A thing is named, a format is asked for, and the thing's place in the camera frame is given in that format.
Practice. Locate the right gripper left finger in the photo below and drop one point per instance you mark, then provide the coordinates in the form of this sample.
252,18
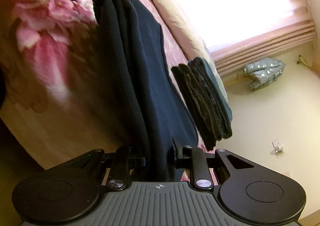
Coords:
136,160

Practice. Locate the white wall socket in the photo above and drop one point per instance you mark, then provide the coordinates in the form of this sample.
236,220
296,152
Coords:
278,148

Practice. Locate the dark navy garment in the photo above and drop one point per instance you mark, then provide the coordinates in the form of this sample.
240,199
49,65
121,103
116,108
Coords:
149,109

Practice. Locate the folded dark clothes stack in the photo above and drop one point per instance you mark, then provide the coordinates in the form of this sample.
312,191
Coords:
205,101

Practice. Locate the grey puffer jacket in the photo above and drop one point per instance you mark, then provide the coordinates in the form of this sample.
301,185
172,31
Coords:
263,72

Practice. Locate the pink rose blanket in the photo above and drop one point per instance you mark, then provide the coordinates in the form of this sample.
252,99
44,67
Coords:
57,104

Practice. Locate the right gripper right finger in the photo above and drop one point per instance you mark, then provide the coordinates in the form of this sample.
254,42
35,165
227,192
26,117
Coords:
175,157

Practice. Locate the pink curtain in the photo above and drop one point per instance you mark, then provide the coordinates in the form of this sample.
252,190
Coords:
296,29

